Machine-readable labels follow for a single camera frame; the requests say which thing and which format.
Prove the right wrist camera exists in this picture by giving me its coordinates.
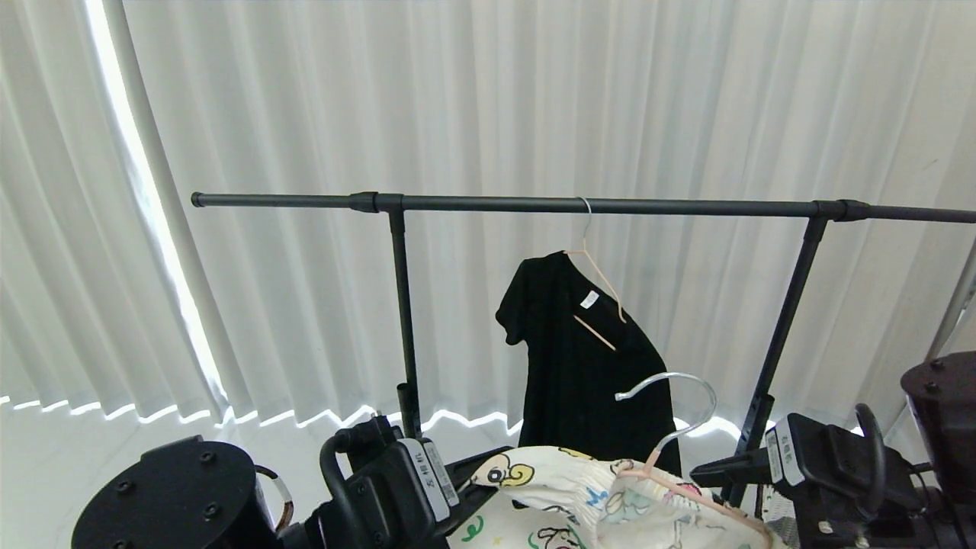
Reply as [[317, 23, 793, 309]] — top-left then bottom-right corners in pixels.
[[765, 413, 923, 519]]

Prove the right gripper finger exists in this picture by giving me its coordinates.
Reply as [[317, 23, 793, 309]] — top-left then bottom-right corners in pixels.
[[690, 450, 772, 489]]

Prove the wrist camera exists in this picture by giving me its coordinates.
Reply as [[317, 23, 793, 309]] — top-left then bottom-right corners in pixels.
[[765, 413, 923, 519], [335, 412, 463, 546]]

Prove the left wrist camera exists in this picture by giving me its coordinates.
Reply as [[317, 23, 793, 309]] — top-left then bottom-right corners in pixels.
[[335, 412, 463, 546]]

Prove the pink clothes hanger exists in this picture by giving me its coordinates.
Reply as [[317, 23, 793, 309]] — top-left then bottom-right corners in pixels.
[[615, 372, 772, 536], [564, 197, 628, 352]]

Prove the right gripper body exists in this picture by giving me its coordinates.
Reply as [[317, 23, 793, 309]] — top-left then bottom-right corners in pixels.
[[793, 488, 954, 549]]

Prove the black garment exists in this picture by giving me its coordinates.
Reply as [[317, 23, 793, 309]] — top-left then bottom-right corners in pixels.
[[496, 252, 683, 477]]

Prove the white curtain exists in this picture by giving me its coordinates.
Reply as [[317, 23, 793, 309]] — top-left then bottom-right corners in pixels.
[[0, 0, 976, 443]]

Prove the black cable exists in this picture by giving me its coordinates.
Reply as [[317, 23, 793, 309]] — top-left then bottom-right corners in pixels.
[[854, 403, 891, 498], [319, 429, 371, 549]]

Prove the cream printed garment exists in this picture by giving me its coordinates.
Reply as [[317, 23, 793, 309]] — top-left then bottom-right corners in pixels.
[[446, 446, 786, 549]]

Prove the black clothes rack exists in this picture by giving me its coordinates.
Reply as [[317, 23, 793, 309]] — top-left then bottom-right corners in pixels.
[[191, 191, 976, 506]]

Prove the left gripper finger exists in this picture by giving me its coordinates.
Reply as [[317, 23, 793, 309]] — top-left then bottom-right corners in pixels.
[[445, 446, 513, 527]]

